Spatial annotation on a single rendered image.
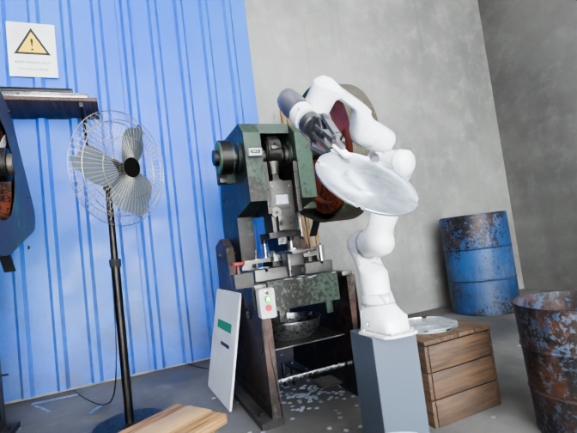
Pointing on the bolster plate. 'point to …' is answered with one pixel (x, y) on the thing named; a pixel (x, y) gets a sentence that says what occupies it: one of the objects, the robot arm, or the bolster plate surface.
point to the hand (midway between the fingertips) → (341, 153)
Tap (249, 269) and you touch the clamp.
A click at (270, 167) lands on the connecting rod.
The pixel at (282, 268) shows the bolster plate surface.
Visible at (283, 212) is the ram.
